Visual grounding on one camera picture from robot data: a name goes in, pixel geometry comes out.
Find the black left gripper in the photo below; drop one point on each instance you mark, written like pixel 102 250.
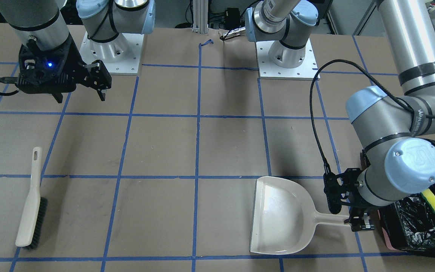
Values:
pixel 358 204

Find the beige hand brush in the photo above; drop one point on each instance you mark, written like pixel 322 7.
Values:
pixel 34 210

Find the beige plastic dustpan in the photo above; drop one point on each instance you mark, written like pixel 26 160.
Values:
pixel 285 217

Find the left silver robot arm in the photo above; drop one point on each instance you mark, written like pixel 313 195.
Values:
pixel 389 128

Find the black trash bag bin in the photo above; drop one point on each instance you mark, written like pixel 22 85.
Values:
pixel 409 224

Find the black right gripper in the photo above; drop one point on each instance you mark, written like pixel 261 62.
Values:
pixel 77 63

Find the aluminium frame post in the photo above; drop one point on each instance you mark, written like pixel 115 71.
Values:
pixel 200 12

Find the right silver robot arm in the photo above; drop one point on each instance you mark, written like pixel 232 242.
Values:
pixel 81 43

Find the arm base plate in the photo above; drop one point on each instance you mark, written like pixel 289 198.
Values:
pixel 122 56
pixel 275 61

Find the yellow green sponge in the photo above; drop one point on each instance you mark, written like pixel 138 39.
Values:
pixel 429 198

